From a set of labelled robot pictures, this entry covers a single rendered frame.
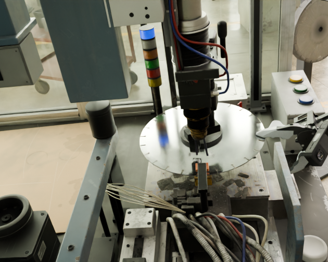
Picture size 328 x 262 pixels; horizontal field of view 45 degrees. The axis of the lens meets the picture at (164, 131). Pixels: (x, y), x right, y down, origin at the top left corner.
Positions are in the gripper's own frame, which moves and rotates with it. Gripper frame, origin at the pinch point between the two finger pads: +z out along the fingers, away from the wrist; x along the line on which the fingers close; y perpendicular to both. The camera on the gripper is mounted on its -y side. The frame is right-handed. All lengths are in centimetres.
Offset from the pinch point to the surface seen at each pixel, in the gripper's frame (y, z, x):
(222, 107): 13.8, 8.4, 12.9
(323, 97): 184, 18, -91
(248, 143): -3.1, 1.2, 8.1
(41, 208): -13, 62, 23
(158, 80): 22.7, 24.1, 27.6
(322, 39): 111, -11, -22
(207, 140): -3.7, 9.2, 14.3
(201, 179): -20.7, 7.2, 15.2
